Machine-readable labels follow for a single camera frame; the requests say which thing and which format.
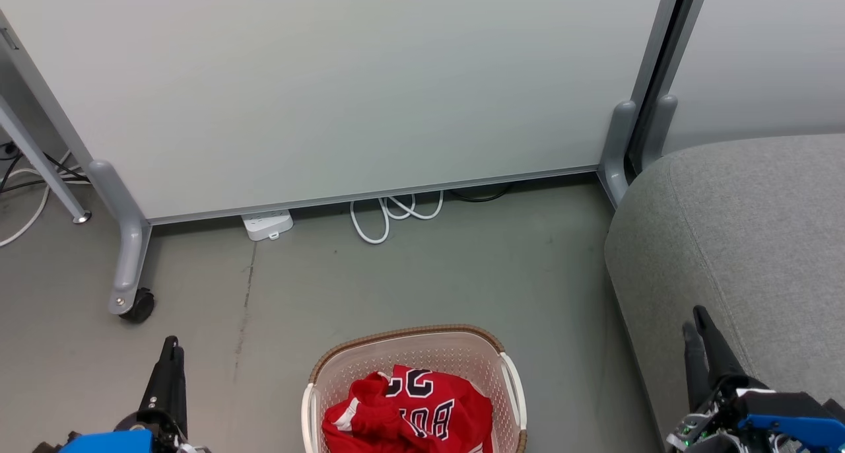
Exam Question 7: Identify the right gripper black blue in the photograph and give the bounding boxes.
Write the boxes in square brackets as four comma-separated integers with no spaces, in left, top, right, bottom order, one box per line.
[665,305,845,453]

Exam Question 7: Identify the white looped cable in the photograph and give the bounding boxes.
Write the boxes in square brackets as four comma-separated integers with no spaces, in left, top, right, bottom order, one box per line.
[349,190,444,245]

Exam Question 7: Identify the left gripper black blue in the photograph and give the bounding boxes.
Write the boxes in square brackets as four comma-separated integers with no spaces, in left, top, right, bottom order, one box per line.
[33,336,212,453]

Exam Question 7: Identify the black caster wheel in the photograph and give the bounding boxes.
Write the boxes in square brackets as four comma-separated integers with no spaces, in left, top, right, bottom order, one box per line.
[119,288,156,324]

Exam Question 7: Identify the white power strip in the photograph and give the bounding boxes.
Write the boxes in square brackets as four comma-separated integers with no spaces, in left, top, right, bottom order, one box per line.
[241,209,294,242]

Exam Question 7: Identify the white partition board narrow view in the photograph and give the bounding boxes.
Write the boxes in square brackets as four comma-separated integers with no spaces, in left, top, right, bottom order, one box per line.
[660,0,845,155]

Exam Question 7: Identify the grey board leg with caster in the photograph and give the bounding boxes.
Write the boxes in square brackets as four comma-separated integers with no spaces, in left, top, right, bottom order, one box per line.
[88,160,152,316]

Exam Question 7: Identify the black cable under board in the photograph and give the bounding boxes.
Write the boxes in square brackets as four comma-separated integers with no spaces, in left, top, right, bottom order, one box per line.
[449,184,512,203]

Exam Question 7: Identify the large white partition board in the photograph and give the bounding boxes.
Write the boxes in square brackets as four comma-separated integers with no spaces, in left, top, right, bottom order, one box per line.
[0,0,687,226]

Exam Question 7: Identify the long white floor cable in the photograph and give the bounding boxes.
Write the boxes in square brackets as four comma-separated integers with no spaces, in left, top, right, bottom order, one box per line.
[0,151,90,248]

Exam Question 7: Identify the beige perforated laundry basket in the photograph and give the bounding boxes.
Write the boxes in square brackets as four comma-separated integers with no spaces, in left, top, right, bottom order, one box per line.
[302,324,527,453]

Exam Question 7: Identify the black floor cables bundle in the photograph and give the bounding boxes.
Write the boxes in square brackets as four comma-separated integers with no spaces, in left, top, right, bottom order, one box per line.
[0,143,86,193]

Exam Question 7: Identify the grey fabric sofa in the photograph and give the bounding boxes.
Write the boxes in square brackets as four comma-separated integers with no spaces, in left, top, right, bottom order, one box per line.
[604,134,845,453]

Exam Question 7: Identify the red basketball jersey number 23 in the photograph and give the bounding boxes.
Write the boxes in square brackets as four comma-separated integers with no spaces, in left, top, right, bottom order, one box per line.
[343,365,494,453]

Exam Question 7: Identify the grey slanted metal table leg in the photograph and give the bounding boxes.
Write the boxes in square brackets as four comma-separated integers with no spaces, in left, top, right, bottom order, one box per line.
[0,93,92,225]

